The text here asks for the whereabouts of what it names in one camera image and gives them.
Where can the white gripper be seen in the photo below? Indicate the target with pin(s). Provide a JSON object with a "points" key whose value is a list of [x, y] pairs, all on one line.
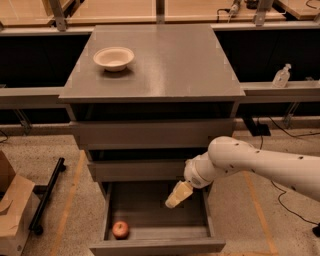
{"points": [[194, 175]]}

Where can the red apple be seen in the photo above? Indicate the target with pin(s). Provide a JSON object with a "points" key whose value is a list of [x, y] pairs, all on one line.
{"points": [[120, 230]]}

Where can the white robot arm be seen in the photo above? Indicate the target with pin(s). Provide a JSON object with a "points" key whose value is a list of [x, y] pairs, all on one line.
{"points": [[226, 156]]}

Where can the grey open bottom drawer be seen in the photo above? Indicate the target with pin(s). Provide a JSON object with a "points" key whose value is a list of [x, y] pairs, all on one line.
{"points": [[155, 229]]}

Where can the grey top drawer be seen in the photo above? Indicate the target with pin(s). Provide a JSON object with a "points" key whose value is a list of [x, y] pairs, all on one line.
{"points": [[149, 134]]}

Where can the grey drawer cabinet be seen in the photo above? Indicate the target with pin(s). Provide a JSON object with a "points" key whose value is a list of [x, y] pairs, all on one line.
{"points": [[148, 111]]}

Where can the grey middle drawer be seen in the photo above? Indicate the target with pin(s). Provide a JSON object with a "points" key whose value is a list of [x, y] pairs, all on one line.
{"points": [[137, 170]]}

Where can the black floor power box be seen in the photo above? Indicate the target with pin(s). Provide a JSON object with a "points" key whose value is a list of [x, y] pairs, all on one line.
{"points": [[256, 128]]}

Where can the black metal bar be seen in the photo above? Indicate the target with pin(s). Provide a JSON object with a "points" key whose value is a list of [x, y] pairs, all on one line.
{"points": [[44, 193]]}

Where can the white paper bowl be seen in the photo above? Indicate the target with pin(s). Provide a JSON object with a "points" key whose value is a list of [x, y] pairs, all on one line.
{"points": [[114, 59]]}

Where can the clear sanitizer pump bottle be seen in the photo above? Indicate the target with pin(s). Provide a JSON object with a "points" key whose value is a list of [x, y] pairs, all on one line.
{"points": [[282, 76]]}

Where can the brown cardboard box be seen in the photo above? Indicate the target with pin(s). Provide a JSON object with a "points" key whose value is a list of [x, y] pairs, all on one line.
{"points": [[17, 207]]}

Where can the wooden bench top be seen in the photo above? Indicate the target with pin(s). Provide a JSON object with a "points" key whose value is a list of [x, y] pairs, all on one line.
{"points": [[19, 13]]}

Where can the grey metal rail frame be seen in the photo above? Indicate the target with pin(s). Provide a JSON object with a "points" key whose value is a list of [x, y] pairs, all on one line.
{"points": [[33, 95]]}

